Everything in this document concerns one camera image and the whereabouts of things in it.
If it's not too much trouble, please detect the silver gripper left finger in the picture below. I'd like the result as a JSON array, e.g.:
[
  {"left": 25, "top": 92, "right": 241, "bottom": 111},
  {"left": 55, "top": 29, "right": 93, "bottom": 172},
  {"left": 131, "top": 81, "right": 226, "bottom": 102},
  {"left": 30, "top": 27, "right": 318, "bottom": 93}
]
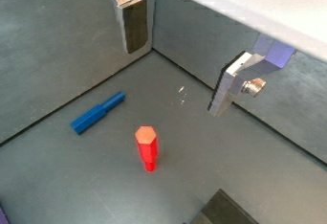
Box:
[{"left": 111, "top": 0, "right": 149, "bottom": 54}]

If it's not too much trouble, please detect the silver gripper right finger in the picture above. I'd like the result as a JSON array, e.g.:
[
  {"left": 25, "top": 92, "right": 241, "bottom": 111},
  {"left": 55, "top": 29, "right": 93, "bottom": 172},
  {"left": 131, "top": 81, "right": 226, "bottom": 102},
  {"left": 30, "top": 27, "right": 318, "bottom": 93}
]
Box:
[{"left": 209, "top": 34, "right": 297, "bottom": 116}]

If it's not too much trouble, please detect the blue stepped peg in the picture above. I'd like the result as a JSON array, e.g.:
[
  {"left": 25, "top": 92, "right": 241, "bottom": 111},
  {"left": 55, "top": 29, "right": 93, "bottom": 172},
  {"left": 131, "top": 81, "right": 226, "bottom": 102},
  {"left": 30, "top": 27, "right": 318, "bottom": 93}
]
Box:
[{"left": 71, "top": 92, "right": 126, "bottom": 134}]

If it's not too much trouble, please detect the black angle fixture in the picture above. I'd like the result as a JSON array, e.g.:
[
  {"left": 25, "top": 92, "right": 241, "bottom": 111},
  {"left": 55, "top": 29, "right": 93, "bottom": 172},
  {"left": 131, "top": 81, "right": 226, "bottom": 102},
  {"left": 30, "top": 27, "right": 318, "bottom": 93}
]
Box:
[{"left": 183, "top": 189, "right": 259, "bottom": 224}]

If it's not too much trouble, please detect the red hexagonal peg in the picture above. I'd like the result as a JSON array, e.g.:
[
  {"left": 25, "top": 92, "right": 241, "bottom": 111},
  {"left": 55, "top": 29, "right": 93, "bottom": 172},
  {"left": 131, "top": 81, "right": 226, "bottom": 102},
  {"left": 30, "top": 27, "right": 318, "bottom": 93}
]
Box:
[{"left": 135, "top": 126, "right": 159, "bottom": 172}]

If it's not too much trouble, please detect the purple base block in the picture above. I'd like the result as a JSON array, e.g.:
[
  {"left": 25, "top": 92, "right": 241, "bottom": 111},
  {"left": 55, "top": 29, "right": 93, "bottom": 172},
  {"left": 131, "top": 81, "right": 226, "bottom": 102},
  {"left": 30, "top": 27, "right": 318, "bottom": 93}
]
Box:
[{"left": 0, "top": 206, "right": 10, "bottom": 224}]

